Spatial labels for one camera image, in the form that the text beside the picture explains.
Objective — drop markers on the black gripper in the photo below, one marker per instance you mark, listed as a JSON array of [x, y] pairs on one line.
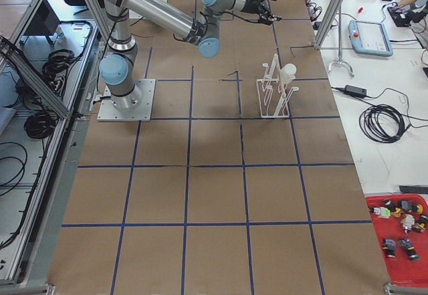
[[251, 6]]

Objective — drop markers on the white plastic cup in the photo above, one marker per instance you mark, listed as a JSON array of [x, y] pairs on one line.
[[288, 73]]

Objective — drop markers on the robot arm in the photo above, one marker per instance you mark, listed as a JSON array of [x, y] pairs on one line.
[[204, 60]]

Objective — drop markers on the metal grabber claw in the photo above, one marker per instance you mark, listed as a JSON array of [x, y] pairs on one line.
[[340, 64]]

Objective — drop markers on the teach pendant tablet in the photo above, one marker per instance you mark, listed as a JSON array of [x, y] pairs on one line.
[[369, 38]]

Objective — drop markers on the black power adapter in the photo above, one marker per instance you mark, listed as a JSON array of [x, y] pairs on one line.
[[355, 91]]

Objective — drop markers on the red parts bin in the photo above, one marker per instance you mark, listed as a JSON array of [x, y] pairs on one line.
[[400, 222]]

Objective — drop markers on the aluminium frame post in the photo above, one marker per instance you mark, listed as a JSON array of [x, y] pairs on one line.
[[324, 28]]

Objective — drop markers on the wooden dowel rack handle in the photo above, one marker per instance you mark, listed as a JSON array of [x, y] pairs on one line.
[[279, 74]]

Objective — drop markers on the white wire cup rack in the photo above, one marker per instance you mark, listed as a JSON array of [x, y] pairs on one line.
[[271, 102]]

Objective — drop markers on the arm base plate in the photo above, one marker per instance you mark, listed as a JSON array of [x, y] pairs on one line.
[[137, 106]]

